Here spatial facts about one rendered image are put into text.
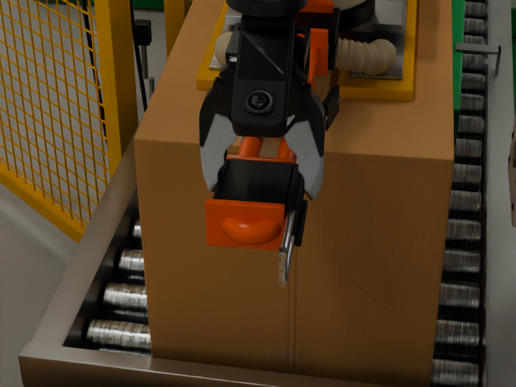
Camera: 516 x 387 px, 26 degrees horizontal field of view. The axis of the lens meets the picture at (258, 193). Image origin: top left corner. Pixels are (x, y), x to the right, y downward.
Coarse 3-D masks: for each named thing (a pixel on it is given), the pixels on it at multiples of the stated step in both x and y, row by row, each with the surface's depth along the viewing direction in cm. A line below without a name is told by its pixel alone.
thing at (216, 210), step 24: (240, 168) 107; (264, 168) 107; (288, 168) 107; (216, 192) 103; (240, 192) 103; (264, 192) 103; (288, 192) 104; (216, 216) 103; (240, 216) 102; (264, 216) 102; (216, 240) 104
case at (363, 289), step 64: (448, 0) 173; (192, 64) 156; (448, 64) 156; (192, 128) 142; (384, 128) 142; (448, 128) 142; (192, 192) 144; (320, 192) 141; (384, 192) 140; (448, 192) 138; (192, 256) 150; (256, 256) 148; (320, 256) 147; (384, 256) 145; (192, 320) 156; (256, 320) 155; (320, 320) 153; (384, 320) 152; (384, 384) 158
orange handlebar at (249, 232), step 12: (324, 0) 141; (312, 48) 130; (312, 60) 127; (312, 72) 124; (312, 84) 125; (240, 144) 114; (252, 144) 113; (252, 156) 111; (288, 156) 111; (228, 228) 102; (240, 228) 102; (252, 228) 101; (264, 228) 102; (276, 228) 102; (240, 240) 102; (252, 240) 102; (264, 240) 102
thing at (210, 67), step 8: (224, 8) 167; (224, 16) 165; (224, 24) 162; (216, 32) 161; (224, 32) 159; (216, 40) 159; (208, 48) 157; (208, 56) 155; (208, 64) 152; (216, 64) 151; (200, 72) 151; (208, 72) 151; (216, 72) 151; (200, 80) 150; (208, 80) 149; (200, 88) 150; (208, 88) 150
